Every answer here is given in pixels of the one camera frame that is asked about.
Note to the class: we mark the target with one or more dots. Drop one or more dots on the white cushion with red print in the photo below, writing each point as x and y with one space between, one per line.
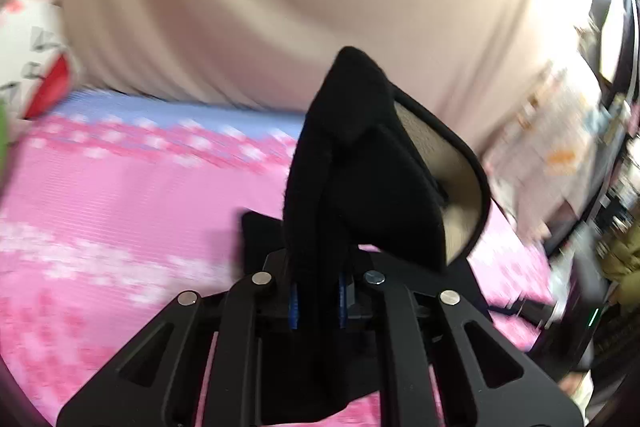
30 32

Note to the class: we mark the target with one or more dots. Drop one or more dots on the large beige cloth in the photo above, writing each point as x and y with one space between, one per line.
250 7

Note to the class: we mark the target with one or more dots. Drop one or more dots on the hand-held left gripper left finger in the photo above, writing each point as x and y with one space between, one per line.
294 307

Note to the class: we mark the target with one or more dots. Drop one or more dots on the green plush toy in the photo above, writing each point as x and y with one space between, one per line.
3 142

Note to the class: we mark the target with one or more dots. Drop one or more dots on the black pants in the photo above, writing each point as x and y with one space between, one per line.
360 167

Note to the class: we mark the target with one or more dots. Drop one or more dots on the pink rose bed sheet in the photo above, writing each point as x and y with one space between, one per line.
125 207

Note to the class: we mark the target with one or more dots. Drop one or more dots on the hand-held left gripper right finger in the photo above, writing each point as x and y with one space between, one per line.
343 302

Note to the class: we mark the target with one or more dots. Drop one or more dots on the pale floral blanket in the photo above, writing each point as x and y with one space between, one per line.
550 157

